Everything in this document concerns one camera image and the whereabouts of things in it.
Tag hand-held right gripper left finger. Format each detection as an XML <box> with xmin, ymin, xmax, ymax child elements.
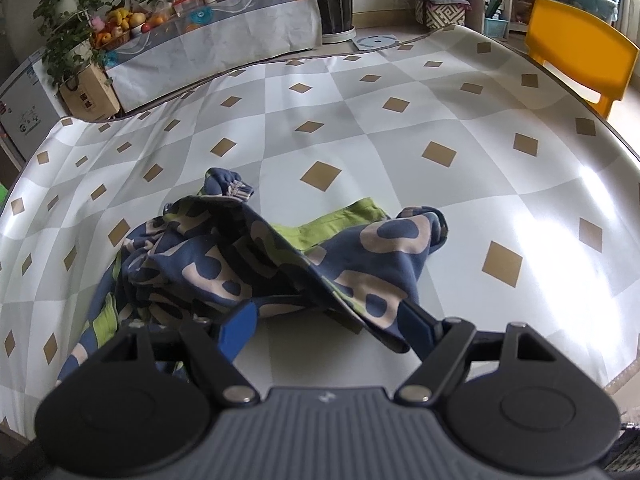
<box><xmin>90</xmin><ymin>301</ymin><xmax>261</xmax><ymax>407</ymax></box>

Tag yellow plastic chair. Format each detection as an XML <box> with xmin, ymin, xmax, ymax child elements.
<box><xmin>524</xmin><ymin>0</ymin><xmax>640</xmax><ymax>121</ymax></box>

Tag white chest freezer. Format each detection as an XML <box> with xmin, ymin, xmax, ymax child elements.
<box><xmin>0</xmin><ymin>50</ymin><xmax>63</xmax><ymax>161</ymax></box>

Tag basket of fruit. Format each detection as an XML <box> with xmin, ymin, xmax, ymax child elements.
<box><xmin>90</xmin><ymin>7</ymin><xmax>166</xmax><ymax>51</ymax></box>

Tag white round floor scale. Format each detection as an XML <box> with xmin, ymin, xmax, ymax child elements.
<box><xmin>350</xmin><ymin>32</ymin><xmax>401</xmax><ymax>52</ymax></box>

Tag black plant pot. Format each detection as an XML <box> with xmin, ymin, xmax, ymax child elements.
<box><xmin>298</xmin><ymin>0</ymin><xmax>357</xmax><ymax>45</ymax></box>

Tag blue letter print pants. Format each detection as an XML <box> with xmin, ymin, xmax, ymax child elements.
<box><xmin>55</xmin><ymin>167</ymin><xmax>451</xmax><ymax>386</ymax></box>

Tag brown cardboard box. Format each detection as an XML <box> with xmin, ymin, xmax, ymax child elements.
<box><xmin>59</xmin><ymin>62</ymin><xmax>122</xmax><ymax>122</ymax></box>

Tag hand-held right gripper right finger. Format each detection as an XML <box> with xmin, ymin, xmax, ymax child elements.
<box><xmin>395</xmin><ymin>299</ymin><xmax>558</xmax><ymax>407</ymax></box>

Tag trailing pothos plant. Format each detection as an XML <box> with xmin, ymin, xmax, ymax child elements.
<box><xmin>32</xmin><ymin>0</ymin><xmax>113</xmax><ymax>86</ymax></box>

